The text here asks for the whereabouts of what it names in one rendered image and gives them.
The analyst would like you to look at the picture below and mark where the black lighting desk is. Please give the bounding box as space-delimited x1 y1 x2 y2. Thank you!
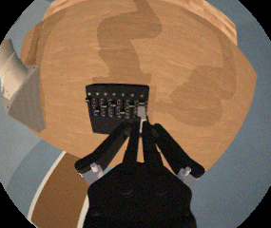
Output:
86 84 149 135

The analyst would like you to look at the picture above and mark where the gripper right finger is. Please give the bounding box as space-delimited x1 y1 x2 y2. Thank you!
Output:
141 106 205 196

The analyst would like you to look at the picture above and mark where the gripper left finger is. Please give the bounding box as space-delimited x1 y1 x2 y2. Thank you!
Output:
74 106 142 195

